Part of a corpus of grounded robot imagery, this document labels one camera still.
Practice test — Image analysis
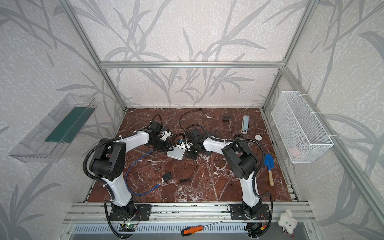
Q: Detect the black ethernet cable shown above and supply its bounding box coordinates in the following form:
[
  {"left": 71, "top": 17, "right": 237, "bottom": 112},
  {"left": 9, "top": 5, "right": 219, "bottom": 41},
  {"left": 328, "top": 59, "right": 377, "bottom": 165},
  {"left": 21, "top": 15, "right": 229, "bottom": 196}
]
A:
[{"left": 179, "top": 108, "right": 205, "bottom": 131}]

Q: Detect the thin black power cord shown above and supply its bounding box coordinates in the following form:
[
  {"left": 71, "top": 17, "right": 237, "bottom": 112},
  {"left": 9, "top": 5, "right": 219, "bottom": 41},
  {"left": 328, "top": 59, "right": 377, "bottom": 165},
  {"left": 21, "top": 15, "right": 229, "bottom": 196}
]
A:
[{"left": 166, "top": 157, "right": 197, "bottom": 184}]

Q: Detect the blue ethernet cable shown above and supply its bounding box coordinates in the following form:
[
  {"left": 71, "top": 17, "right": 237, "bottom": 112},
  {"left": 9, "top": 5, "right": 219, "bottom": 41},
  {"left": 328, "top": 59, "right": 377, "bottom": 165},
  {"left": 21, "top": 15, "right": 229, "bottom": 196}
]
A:
[{"left": 124, "top": 149, "right": 161, "bottom": 197}]

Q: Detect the black network switch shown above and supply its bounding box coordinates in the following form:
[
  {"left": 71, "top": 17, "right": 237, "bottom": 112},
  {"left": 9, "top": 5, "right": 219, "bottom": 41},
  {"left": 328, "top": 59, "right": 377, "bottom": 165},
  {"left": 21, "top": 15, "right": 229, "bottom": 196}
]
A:
[{"left": 201, "top": 150, "right": 212, "bottom": 156}]

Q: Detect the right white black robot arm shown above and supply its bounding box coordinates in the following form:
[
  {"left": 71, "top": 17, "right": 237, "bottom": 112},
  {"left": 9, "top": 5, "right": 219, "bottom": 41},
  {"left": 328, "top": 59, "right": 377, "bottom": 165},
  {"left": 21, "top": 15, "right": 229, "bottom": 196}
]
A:
[{"left": 184, "top": 129, "right": 273, "bottom": 220}]

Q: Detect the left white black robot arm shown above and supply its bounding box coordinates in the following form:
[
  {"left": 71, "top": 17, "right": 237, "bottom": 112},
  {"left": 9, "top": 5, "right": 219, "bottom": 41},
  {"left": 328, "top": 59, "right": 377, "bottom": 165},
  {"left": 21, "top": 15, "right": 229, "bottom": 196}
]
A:
[{"left": 83, "top": 122, "right": 173, "bottom": 219}]

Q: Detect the black power adapter cube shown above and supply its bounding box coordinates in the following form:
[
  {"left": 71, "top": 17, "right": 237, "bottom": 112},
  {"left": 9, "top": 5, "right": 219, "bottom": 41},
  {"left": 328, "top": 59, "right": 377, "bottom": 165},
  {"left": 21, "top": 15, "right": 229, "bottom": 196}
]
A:
[{"left": 162, "top": 172, "right": 173, "bottom": 183}]

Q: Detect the grey brush block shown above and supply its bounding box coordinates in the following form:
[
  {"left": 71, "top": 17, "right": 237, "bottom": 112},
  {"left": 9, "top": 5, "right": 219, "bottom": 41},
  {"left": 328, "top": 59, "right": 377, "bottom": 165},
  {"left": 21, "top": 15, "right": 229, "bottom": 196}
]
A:
[{"left": 241, "top": 116, "right": 249, "bottom": 134}]

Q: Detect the green circuit board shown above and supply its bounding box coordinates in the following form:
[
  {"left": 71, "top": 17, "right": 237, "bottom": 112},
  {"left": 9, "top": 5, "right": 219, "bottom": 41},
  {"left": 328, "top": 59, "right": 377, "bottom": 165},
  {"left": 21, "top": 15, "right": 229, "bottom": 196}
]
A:
[{"left": 119, "top": 224, "right": 138, "bottom": 232}]

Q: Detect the pink item in basket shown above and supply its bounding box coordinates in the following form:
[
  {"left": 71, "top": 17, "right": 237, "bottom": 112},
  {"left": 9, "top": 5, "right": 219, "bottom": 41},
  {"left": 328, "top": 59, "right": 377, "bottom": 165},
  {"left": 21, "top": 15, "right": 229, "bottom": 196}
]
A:
[{"left": 290, "top": 147, "right": 305, "bottom": 159}]

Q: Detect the white plush toy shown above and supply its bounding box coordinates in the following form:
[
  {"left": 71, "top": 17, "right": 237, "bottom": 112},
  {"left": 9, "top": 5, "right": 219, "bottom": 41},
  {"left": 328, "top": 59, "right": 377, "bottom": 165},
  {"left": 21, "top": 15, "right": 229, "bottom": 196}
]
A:
[{"left": 278, "top": 209, "right": 298, "bottom": 235}]

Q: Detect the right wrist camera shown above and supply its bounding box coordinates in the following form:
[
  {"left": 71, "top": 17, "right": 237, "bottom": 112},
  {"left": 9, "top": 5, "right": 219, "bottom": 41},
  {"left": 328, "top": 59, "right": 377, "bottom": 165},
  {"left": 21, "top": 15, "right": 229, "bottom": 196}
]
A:
[{"left": 176, "top": 140, "right": 193, "bottom": 151}]

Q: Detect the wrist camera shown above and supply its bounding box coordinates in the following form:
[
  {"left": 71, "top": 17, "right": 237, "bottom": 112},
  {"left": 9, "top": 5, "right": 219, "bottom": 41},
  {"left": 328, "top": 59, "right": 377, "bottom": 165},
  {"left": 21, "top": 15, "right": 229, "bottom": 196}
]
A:
[
  {"left": 176, "top": 140, "right": 193, "bottom": 151},
  {"left": 160, "top": 131, "right": 172, "bottom": 141}
]

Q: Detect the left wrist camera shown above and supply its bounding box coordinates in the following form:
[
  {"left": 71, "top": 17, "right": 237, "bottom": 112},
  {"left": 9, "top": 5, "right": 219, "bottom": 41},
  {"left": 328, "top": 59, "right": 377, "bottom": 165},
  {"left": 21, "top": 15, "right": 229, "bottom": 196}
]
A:
[{"left": 160, "top": 131, "right": 172, "bottom": 141}]

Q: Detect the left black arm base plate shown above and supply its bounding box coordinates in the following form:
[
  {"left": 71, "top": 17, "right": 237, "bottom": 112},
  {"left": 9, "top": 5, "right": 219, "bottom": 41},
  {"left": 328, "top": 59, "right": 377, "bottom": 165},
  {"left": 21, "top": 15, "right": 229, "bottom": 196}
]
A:
[{"left": 109, "top": 204, "right": 152, "bottom": 221}]

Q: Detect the wooden handle blue tool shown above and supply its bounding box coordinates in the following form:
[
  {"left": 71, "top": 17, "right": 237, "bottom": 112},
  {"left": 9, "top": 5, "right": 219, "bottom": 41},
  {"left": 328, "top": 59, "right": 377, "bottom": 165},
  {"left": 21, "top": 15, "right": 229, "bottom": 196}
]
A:
[{"left": 264, "top": 154, "right": 275, "bottom": 187}]

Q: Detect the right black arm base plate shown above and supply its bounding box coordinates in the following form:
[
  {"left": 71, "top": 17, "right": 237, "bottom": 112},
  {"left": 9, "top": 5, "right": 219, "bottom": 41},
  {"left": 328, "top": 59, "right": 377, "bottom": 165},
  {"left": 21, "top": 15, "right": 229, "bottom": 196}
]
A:
[{"left": 227, "top": 202, "right": 271, "bottom": 221}]

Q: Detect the orange handled screwdriver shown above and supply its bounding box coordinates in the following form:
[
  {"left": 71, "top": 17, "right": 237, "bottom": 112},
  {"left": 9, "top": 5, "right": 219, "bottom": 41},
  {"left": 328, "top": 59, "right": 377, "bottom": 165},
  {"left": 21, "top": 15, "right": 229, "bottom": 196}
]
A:
[{"left": 181, "top": 221, "right": 222, "bottom": 237}]

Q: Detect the white wire mesh basket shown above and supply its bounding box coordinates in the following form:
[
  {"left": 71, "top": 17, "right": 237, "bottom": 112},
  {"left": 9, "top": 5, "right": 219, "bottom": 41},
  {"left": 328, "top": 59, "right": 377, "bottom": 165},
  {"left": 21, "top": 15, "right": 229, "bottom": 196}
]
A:
[{"left": 271, "top": 91, "right": 334, "bottom": 164}]

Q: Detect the clear plastic wall tray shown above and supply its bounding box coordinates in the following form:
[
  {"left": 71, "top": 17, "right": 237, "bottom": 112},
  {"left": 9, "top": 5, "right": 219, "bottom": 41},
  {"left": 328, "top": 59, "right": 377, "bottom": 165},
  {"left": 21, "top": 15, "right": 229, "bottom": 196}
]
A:
[{"left": 9, "top": 94, "right": 98, "bottom": 163}]

